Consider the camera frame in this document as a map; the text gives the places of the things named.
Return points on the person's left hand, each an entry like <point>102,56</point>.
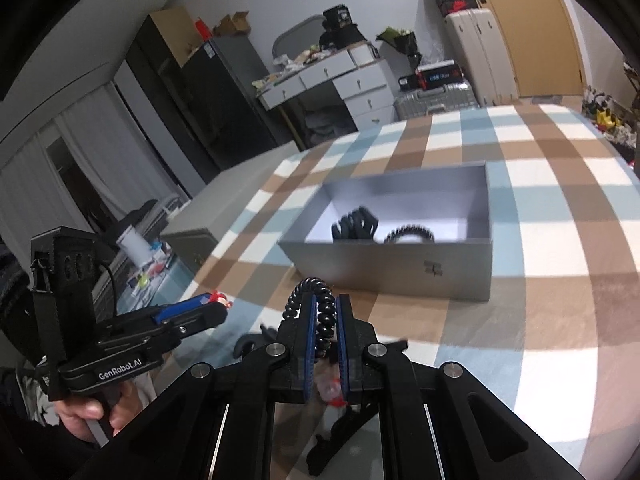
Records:
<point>80,412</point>

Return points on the grey cloth pile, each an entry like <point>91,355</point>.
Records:
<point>325,130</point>

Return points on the wrapped flower bouquet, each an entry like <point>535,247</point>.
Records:
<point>397,42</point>

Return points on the small black box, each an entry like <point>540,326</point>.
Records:
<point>407,81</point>

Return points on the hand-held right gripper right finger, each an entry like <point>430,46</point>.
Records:
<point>342,332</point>

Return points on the black hat box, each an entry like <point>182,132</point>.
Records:
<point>336,17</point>

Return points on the silver suitcase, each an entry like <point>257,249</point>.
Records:
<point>430,101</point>

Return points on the person's left forearm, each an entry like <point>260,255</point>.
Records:
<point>30,452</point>

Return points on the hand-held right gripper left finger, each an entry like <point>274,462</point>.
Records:
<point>311,332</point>

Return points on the red packet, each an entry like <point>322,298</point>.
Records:
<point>203,29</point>

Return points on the grey box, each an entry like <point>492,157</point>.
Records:
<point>390,265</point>

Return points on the white cup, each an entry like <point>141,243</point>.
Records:
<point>134,247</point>

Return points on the black refrigerator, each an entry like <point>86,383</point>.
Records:
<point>225,95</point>
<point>160,110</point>

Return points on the white curtain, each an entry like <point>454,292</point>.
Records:
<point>100,160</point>

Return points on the open small cardboard box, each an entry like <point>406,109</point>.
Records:
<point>232,24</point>

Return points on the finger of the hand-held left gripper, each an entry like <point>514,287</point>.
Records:
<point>185,306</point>
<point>200,321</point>

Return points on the wooden door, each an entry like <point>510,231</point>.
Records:
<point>540,35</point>

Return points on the pile of shoes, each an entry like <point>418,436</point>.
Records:
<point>607,115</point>

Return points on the white desk with drawers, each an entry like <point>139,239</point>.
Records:
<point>360,85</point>

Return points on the large cardboard box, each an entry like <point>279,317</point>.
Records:
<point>175,30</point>

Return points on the beige suitcase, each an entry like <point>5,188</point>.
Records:
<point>480,55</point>

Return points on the black box blue label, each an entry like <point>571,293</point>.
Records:
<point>439,75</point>

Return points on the red pink jewelry piece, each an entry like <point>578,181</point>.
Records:
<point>330,387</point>

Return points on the grey chair back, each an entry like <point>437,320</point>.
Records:
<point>295,35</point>

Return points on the plaid blanket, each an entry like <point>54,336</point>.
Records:
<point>550,260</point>

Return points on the black claw hair clip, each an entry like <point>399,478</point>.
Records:
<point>355,225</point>

